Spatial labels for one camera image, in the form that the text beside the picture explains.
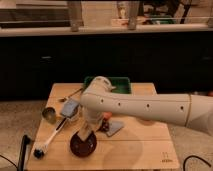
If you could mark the wooden spoon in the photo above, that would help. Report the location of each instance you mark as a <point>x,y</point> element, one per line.
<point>69,96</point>

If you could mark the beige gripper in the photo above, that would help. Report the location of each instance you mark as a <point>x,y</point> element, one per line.
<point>85,131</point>

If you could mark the blue sponge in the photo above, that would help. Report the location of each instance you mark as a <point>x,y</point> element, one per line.
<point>70,108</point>

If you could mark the dark purple bowl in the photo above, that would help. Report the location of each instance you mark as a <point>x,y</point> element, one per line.
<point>82,148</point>

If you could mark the grey blue cloth piece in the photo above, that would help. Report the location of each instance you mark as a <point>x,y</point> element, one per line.
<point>114,127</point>

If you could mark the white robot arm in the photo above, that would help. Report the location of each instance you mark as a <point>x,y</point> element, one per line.
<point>192,111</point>

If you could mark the green plastic tray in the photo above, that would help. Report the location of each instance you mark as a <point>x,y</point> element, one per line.
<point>120,85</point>

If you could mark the orange fruit toy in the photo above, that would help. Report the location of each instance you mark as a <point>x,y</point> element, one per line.
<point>107,115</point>

